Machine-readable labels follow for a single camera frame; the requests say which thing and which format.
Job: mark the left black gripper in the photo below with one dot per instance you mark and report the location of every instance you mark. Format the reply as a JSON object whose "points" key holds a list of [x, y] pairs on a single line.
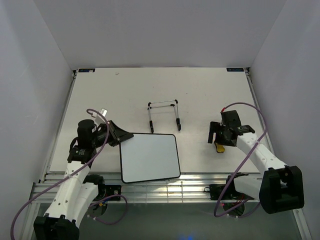
{"points": [[121, 134]]}

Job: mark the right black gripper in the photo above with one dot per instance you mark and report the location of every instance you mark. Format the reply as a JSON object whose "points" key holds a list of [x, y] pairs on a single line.
{"points": [[215, 127]]}

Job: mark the yellow whiteboard eraser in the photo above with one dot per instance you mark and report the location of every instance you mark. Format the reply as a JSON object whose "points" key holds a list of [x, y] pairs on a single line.
{"points": [[219, 148]]}

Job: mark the small black-framed whiteboard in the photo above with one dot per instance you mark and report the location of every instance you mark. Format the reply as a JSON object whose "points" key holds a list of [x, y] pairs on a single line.
{"points": [[149, 157]]}

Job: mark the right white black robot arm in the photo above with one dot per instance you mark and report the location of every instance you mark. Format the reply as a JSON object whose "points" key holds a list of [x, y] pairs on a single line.
{"points": [[281, 187]]}

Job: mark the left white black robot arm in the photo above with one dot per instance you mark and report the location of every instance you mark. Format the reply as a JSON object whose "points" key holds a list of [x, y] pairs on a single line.
{"points": [[80, 190]]}

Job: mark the right blue corner label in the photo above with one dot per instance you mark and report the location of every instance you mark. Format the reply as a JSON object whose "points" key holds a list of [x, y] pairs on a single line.
{"points": [[234, 69]]}

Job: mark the blue corner label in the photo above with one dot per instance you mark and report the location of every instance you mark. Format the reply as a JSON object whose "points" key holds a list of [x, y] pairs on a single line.
{"points": [[234, 69], [86, 70]]}

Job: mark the left blue corner label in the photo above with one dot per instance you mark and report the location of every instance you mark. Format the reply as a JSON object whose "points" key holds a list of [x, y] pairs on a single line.
{"points": [[86, 70]]}

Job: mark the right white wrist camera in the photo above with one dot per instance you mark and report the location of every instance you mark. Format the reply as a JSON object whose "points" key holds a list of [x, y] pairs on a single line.
{"points": [[224, 117]]}

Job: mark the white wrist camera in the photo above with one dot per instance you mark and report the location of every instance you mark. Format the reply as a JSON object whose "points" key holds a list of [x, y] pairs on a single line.
{"points": [[224, 117], [98, 114]]}

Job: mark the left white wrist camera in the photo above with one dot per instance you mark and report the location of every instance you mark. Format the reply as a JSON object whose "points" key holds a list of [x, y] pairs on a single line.
{"points": [[98, 114]]}

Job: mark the metal wire whiteboard stand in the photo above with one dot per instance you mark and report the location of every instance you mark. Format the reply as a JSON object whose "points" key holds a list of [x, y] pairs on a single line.
{"points": [[161, 109]]}

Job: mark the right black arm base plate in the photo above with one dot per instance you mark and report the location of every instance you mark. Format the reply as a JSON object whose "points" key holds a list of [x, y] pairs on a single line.
{"points": [[215, 190]]}

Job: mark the aluminium extrusion rail frame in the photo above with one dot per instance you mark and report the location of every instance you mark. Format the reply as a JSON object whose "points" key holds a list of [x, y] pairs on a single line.
{"points": [[188, 188]]}

